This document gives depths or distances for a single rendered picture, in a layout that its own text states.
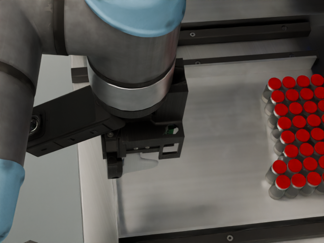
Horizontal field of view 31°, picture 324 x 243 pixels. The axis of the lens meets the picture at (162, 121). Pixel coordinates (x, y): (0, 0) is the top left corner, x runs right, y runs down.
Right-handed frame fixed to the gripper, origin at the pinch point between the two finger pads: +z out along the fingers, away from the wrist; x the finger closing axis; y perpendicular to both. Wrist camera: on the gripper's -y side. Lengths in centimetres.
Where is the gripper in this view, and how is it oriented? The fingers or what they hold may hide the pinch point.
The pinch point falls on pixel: (110, 165)
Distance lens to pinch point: 70.6
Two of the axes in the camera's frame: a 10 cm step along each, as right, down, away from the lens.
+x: -1.3, -8.9, 4.4
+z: -0.7, 4.5, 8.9
